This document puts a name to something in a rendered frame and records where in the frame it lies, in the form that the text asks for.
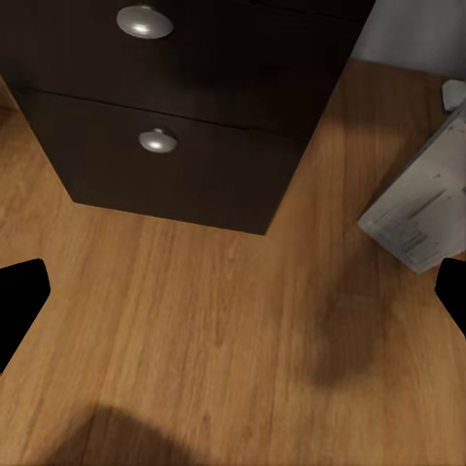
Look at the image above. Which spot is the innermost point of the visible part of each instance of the desktop computer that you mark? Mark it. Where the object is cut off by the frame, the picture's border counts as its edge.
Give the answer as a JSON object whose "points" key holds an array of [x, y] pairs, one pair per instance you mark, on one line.
{"points": [[421, 217]]}

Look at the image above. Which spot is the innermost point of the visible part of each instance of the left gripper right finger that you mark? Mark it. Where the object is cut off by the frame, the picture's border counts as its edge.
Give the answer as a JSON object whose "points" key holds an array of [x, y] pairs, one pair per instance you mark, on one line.
{"points": [[451, 289]]}

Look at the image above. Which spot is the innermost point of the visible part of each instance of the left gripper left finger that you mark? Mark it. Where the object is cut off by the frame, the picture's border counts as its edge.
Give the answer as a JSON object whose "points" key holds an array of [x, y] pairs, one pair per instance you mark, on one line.
{"points": [[24, 289]]}

